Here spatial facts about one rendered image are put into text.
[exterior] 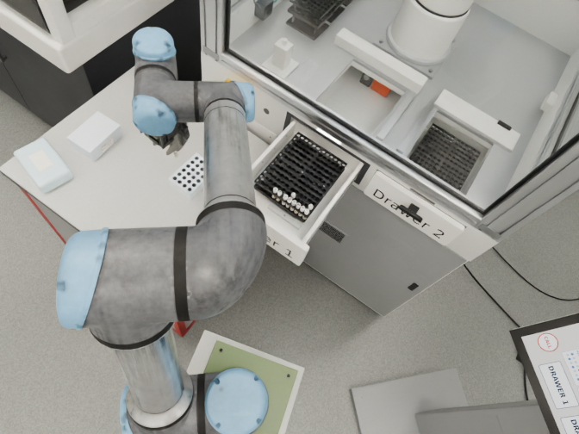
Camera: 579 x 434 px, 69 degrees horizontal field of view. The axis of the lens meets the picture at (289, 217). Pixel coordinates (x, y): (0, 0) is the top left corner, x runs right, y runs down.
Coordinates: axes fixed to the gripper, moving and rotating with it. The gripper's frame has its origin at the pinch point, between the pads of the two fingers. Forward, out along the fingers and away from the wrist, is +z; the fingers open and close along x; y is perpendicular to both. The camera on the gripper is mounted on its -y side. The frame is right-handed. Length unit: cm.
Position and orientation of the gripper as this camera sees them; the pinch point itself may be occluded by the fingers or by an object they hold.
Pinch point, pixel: (176, 144)
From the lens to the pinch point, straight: 114.9
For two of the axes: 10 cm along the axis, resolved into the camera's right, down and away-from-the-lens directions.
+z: -1.6, 4.3, 8.9
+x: 8.0, 5.8, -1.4
